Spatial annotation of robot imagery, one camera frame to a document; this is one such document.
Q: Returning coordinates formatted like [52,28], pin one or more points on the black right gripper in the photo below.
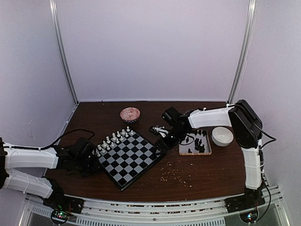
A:
[161,144]

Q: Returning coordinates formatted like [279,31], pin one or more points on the aluminium front rail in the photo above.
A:
[206,212]

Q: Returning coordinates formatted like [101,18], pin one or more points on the wooden rimmed metal tray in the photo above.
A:
[195,143]

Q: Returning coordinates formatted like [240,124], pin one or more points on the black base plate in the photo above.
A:
[63,210]
[247,207]

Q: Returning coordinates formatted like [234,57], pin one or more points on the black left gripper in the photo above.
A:
[95,167]

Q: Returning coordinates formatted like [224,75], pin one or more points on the right aluminium corner post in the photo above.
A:
[246,43]

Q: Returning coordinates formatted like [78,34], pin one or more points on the red patterned bowl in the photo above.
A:
[130,115]

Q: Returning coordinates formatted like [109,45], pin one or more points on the aluminium corner post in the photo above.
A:
[62,54]
[246,43]

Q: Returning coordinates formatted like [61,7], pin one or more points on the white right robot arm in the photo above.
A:
[246,126]

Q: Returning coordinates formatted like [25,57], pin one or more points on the black and white chessboard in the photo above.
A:
[125,156]

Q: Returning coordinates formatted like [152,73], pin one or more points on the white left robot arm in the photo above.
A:
[13,158]

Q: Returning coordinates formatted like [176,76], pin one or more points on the left aluminium corner post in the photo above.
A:
[62,54]

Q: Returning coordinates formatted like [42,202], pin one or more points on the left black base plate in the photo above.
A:
[63,210]

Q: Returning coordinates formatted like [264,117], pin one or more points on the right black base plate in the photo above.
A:
[247,207]

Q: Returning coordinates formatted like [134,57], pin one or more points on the white ceramic bowl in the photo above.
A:
[222,136]

